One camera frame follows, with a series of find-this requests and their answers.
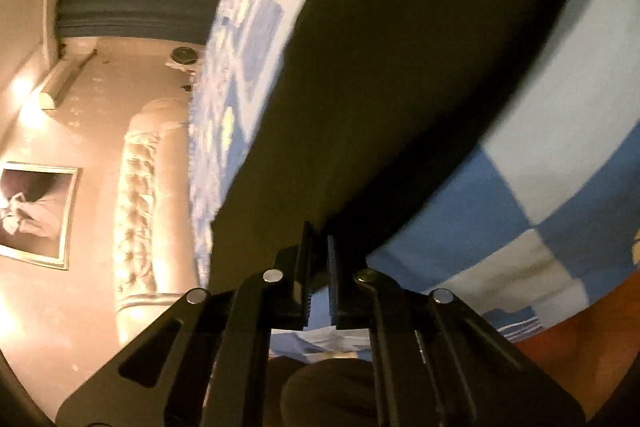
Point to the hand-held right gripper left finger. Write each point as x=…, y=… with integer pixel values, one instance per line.
x=304, y=272

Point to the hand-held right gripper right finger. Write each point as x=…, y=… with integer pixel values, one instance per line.
x=334, y=277

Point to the black pants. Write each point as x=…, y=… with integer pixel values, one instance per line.
x=400, y=57

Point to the beige tufted headboard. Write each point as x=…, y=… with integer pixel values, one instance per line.
x=140, y=207

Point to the blue printed bedsheet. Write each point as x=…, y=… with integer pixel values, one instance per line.
x=525, y=207

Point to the beige moulding piece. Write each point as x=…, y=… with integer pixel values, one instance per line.
x=60, y=84

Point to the round wall socket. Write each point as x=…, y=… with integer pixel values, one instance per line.
x=183, y=55

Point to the wooden bed frame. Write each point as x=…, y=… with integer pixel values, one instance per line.
x=590, y=347

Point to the framed wall picture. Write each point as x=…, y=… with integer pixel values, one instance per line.
x=30, y=212

